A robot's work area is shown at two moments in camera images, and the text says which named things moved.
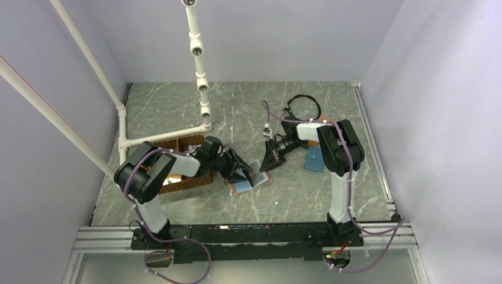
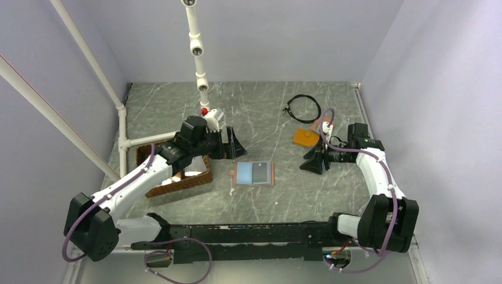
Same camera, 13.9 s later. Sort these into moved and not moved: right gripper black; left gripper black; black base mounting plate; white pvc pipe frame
Moved: right gripper black; left gripper black
Not moved: black base mounting plate; white pvc pipe frame
